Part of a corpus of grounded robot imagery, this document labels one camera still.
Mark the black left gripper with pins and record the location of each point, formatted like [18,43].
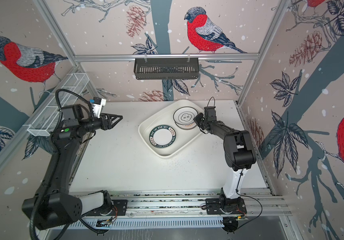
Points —
[108,124]

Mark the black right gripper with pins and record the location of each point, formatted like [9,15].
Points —
[198,118]

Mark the black rim flower plate front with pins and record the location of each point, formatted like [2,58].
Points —
[184,118]

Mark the white plastic bin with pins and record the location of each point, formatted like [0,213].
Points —
[165,117]

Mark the green rim plate front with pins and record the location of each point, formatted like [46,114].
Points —
[162,136]

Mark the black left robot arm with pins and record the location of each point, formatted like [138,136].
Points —
[52,205]

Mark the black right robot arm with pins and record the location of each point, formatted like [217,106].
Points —
[239,156]

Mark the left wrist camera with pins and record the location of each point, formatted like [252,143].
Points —
[97,106]

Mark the black wire wall basket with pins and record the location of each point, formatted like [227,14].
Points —
[167,69]

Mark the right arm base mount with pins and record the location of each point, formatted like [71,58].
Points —
[225,207]

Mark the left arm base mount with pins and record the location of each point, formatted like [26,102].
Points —
[119,208]

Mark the aluminium rail base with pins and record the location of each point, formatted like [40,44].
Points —
[144,204]

